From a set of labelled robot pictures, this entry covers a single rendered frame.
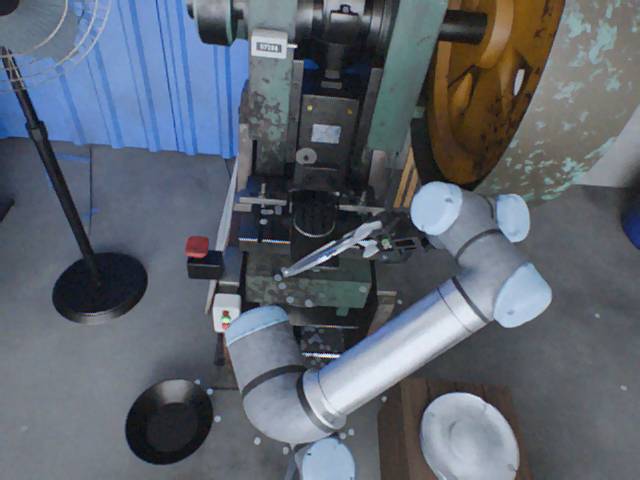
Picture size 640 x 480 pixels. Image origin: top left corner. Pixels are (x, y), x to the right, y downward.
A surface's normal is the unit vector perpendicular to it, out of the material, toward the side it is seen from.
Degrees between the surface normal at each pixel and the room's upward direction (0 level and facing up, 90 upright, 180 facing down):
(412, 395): 0
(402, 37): 90
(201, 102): 90
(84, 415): 0
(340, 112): 90
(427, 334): 53
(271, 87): 90
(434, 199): 63
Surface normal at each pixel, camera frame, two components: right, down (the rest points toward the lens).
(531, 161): -0.01, 0.85
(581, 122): 0.02, 0.69
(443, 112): -0.29, -0.42
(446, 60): -0.33, 0.13
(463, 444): 0.11, -0.66
